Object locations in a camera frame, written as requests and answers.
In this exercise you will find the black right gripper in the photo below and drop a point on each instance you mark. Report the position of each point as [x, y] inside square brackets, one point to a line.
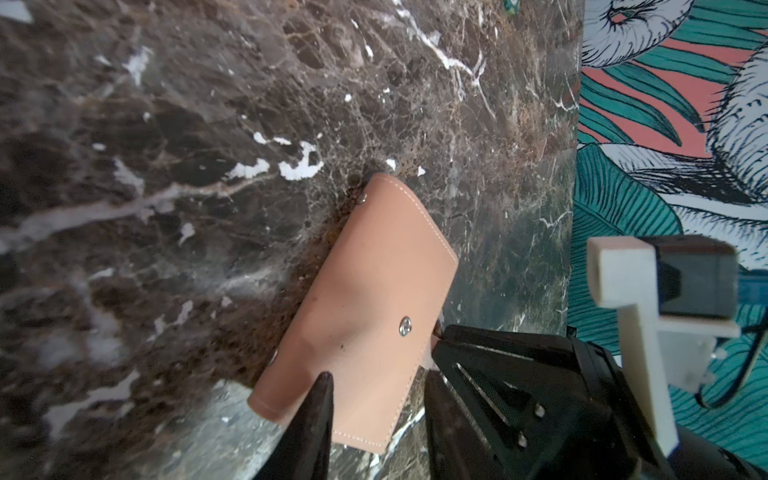
[548, 407]

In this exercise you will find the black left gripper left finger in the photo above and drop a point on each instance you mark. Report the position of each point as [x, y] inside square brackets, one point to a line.
[303, 451]

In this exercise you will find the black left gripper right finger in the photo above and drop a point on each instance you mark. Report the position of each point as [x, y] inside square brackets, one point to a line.
[474, 430]

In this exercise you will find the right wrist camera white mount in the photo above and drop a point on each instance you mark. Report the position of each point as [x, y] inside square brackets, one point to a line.
[674, 296]

